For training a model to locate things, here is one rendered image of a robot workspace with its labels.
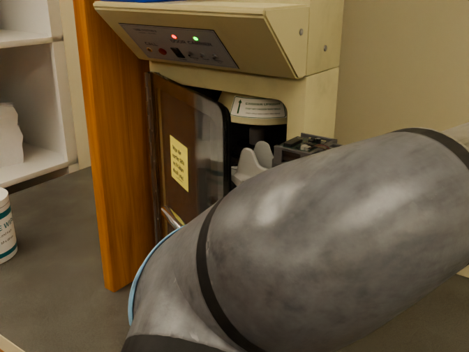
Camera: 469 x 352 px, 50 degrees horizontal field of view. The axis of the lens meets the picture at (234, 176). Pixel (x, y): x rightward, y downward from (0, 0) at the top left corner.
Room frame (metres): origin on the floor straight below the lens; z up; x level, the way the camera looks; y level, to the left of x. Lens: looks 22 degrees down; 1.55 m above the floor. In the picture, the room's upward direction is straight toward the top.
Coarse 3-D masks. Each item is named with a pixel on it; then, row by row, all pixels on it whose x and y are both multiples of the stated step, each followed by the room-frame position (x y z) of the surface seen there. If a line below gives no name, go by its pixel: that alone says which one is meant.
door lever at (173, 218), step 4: (164, 208) 0.72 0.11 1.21; (168, 208) 0.71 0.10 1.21; (164, 212) 0.71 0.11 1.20; (168, 212) 0.70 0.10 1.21; (172, 212) 0.70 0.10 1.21; (164, 216) 0.71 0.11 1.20; (168, 216) 0.69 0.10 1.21; (172, 216) 0.69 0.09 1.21; (176, 216) 0.69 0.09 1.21; (168, 220) 0.69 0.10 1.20; (172, 220) 0.68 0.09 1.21; (176, 220) 0.67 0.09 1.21; (180, 220) 0.67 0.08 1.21; (172, 224) 0.67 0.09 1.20; (176, 224) 0.66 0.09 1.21; (180, 224) 0.66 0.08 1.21; (184, 224) 0.66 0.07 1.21; (176, 228) 0.66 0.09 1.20
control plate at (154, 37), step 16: (128, 32) 0.83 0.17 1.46; (144, 32) 0.81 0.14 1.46; (160, 32) 0.79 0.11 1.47; (176, 32) 0.76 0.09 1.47; (192, 32) 0.74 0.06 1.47; (208, 32) 0.72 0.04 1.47; (144, 48) 0.85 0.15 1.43; (192, 48) 0.78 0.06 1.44; (208, 48) 0.76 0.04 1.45; (224, 48) 0.74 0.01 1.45; (208, 64) 0.79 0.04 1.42; (224, 64) 0.77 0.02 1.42
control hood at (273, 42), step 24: (144, 24) 0.79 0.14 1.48; (168, 24) 0.76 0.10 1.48; (192, 24) 0.73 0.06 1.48; (216, 24) 0.70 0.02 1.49; (240, 24) 0.67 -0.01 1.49; (264, 24) 0.65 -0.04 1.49; (288, 24) 0.69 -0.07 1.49; (240, 48) 0.72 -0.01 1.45; (264, 48) 0.69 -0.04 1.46; (288, 48) 0.69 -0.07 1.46; (264, 72) 0.74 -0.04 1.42; (288, 72) 0.71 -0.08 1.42
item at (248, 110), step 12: (228, 96) 0.85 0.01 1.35; (240, 96) 0.84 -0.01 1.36; (252, 96) 0.83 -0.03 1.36; (228, 108) 0.84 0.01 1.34; (240, 108) 0.83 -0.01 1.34; (252, 108) 0.82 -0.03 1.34; (264, 108) 0.82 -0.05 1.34; (276, 108) 0.82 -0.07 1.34; (240, 120) 0.82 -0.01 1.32; (252, 120) 0.81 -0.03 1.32; (264, 120) 0.81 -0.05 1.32; (276, 120) 0.81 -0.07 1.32
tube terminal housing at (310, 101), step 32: (192, 0) 0.86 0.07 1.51; (224, 0) 0.82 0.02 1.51; (256, 0) 0.78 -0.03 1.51; (288, 0) 0.75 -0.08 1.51; (320, 0) 0.76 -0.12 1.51; (320, 32) 0.76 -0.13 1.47; (160, 64) 0.90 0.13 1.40; (320, 64) 0.77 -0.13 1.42; (288, 96) 0.75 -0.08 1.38; (320, 96) 0.77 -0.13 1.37; (288, 128) 0.75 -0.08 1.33; (320, 128) 0.78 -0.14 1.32
